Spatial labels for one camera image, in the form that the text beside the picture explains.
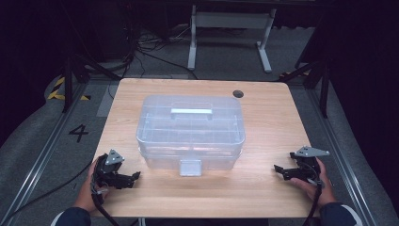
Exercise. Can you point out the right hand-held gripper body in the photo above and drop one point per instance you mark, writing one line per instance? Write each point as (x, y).
(309, 169)

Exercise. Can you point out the yellow black floor tape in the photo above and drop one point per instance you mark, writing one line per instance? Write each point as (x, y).
(58, 92)

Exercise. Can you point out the aluminium floor rail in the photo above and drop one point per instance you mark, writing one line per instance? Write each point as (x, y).
(342, 157)
(40, 157)

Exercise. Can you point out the black metal stand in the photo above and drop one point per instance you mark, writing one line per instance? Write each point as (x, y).
(324, 91)
(67, 84)

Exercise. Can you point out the grey metal desk frame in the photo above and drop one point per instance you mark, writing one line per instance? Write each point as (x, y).
(229, 20)

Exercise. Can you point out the black round table grommet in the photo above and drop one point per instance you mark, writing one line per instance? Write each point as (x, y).
(238, 93)

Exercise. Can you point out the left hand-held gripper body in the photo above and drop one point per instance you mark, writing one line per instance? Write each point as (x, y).
(105, 175)

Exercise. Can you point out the clear plastic storage box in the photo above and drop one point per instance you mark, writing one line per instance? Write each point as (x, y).
(190, 135)

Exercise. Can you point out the person's right hand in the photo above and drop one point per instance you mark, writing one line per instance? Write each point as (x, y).
(323, 191)

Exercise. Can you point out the person's left hand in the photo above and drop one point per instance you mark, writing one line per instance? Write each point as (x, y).
(85, 196)

